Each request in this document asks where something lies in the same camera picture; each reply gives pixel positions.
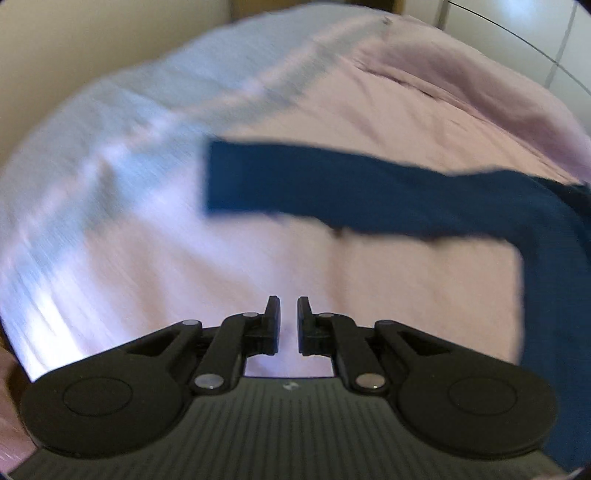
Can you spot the pink quilted bedspread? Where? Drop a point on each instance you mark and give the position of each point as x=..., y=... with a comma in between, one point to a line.
x=415, y=300

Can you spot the pink pillow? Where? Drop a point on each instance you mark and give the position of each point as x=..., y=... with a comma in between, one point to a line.
x=485, y=78

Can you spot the blue knit sweater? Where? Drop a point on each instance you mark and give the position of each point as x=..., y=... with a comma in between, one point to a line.
x=369, y=189

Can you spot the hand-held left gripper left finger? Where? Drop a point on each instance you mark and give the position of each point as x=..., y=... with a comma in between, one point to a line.
x=272, y=323

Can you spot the white wardrobe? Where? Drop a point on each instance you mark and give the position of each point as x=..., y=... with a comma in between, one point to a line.
x=531, y=27

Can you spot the white herringbone blanket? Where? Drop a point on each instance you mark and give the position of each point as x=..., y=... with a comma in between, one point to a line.
x=138, y=106

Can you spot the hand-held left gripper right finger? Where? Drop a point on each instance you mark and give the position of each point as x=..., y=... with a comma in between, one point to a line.
x=304, y=323

